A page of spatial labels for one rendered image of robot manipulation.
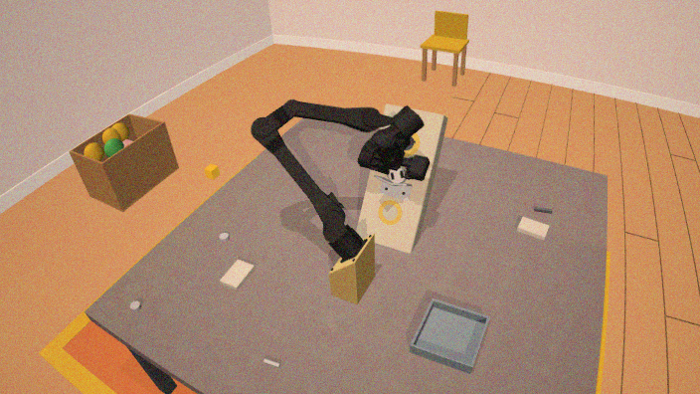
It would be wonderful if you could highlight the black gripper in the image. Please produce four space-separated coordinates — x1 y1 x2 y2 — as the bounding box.
358 142 430 181

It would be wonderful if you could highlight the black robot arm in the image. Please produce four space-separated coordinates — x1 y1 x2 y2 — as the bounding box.
251 99 425 263

